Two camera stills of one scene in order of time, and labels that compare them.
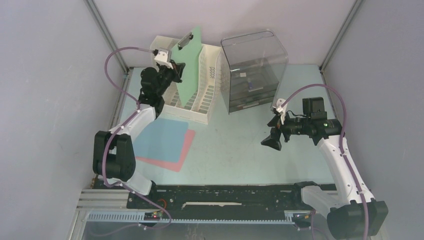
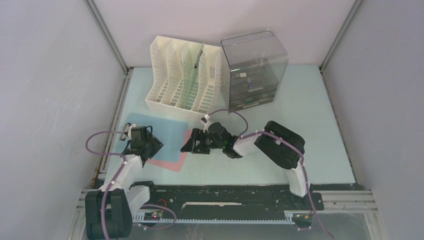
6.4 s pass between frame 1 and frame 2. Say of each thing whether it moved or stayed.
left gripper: moved
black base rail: stayed
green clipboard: moved
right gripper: moved
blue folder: stayed
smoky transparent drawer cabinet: stayed
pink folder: stayed
